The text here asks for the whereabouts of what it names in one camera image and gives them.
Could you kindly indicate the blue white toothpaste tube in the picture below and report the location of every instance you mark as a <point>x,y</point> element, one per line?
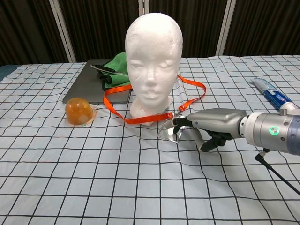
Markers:
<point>274,93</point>

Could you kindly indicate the white clear badge holder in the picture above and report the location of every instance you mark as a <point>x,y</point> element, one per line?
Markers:
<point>167,131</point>

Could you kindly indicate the white black checkered tablecloth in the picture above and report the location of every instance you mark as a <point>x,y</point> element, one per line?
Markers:
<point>47,164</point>

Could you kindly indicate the dark folding screen white frame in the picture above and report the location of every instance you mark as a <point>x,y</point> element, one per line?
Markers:
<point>105,28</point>

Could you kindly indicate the teal table pad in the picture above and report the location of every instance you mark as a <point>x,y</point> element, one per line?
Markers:
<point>3,71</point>

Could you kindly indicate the white foam mannequin head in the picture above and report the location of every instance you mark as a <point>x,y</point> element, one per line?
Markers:
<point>152,58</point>

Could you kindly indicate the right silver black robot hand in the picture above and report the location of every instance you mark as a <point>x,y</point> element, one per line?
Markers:
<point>220,119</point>

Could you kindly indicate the green microfibre cloth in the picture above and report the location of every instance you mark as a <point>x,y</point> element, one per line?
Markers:
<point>117,79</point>

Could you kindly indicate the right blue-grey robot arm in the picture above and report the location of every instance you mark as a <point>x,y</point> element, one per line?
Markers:
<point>269,131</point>

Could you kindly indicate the grey closed laptop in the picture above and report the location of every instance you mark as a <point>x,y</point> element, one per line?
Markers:
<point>82,86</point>

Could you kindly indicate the orange jelly cup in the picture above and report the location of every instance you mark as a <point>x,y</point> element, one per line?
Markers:
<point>77,110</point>

